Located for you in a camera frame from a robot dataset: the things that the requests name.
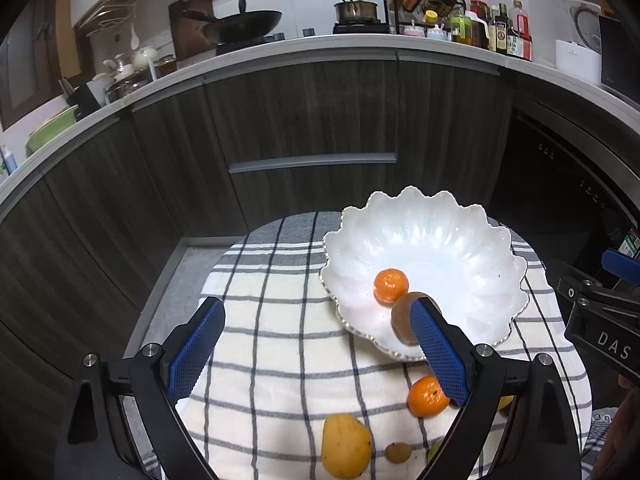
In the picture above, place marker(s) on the person's right hand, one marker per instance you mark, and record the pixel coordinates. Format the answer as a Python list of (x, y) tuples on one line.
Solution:
[(627, 435)]

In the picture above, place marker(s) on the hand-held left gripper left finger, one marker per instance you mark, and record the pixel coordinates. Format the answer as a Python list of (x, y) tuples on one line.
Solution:
[(195, 355)]

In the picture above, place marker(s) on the red jar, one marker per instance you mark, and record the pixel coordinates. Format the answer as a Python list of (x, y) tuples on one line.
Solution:
[(166, 66)]

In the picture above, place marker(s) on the grey patterned fabric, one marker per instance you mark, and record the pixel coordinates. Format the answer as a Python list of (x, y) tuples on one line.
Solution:
[(597, 445)]

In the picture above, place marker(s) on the row of condiment bottles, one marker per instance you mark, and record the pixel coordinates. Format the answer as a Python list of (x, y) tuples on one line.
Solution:
[(500, 35)]

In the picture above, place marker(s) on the yellow lemon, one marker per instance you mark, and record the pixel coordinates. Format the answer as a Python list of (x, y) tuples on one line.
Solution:
[(505, 402)]

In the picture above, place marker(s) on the green round fruit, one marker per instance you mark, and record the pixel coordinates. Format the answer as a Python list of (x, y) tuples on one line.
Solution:
[(435, 452)]

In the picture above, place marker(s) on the white ceramic seasoning pot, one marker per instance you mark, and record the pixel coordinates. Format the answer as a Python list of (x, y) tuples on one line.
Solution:
[(413, 30), (436, 33)]

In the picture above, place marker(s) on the black knife block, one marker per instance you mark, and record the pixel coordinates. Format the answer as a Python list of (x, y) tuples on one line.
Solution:
[(85, 100)]

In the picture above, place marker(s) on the small tangerine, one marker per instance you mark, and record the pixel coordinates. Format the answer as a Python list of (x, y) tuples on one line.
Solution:
[(391, 285)]

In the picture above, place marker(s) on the blue bottle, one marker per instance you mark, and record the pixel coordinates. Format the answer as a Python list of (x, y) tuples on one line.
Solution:
[(7, 160)]

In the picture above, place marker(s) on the black appliance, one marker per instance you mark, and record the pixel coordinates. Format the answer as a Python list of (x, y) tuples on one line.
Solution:
[(620, 55)]

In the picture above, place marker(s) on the white checked cloth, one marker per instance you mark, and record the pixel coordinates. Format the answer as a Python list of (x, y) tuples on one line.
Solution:
[(280, 320)]

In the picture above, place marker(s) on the white teapot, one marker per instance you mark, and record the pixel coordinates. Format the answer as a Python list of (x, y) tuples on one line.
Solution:
[(145, 60)]

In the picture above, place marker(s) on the brown longan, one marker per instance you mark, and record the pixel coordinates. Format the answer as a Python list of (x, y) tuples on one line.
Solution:
[(398, 452)]

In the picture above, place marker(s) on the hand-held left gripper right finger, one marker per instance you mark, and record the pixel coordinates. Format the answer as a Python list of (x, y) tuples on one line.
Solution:
[(440, 355)]

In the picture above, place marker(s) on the black wok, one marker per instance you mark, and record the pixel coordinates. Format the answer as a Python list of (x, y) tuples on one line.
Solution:
[(240, 22)]

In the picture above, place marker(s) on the green basin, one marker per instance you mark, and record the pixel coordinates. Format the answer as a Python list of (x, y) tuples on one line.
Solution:
[(52, 130)]

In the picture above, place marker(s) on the brown cutting board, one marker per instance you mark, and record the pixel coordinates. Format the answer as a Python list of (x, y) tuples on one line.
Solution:
[(187, 35)]

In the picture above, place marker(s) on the black gas stove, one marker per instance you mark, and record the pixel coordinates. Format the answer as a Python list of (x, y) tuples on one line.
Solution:
[(360, 27)]

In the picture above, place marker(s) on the green label sticker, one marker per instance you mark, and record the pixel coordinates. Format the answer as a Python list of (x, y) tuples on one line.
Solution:
[(631, 245)]

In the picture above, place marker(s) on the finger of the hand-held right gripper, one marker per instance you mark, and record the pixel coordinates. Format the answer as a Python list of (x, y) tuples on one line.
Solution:
[(620, 262), (565, 280)]

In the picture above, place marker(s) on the steel pot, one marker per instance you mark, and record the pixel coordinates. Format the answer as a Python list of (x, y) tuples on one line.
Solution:
[(125, 90)]

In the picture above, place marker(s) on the yellow mango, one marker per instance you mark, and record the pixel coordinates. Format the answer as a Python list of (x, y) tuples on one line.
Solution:
[(346, 447)]

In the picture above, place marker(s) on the brown kiwi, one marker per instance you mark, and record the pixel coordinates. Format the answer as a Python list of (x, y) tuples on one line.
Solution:
[(401, 317)]

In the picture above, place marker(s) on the white rice cooker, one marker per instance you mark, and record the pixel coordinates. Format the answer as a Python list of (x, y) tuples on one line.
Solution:
[(585, 22)]

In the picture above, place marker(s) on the steel saucepan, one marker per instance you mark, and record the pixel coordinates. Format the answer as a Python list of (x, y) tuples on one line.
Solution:
[(356, 10)]

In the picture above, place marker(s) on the wall dish rack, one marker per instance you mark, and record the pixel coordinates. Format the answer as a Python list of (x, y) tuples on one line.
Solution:
[(110, 12)]

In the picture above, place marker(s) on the white hanging spoon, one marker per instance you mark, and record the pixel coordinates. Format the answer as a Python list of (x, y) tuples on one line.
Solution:
[(135, 35)]

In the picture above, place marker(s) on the white scalloped bowl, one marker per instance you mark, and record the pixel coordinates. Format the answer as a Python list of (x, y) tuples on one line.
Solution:
[(440, 255)]

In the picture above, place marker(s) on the large tangerine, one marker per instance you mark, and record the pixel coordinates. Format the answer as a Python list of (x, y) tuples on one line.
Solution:
[(425, 397)]

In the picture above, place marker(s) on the black dishwasher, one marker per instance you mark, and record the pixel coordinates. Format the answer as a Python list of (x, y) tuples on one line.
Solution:
[(550, 170)]

